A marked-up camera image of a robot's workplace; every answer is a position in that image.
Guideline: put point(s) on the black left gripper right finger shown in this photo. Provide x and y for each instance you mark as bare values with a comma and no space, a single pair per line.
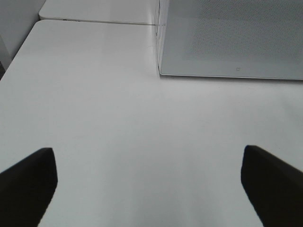
274,188

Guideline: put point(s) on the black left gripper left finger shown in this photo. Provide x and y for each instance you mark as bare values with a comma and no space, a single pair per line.
27,188

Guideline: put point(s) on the white microwave door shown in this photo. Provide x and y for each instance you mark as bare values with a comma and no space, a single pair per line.
260,39

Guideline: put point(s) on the white microwave oven body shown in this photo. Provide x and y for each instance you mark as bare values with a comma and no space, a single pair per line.
160,22

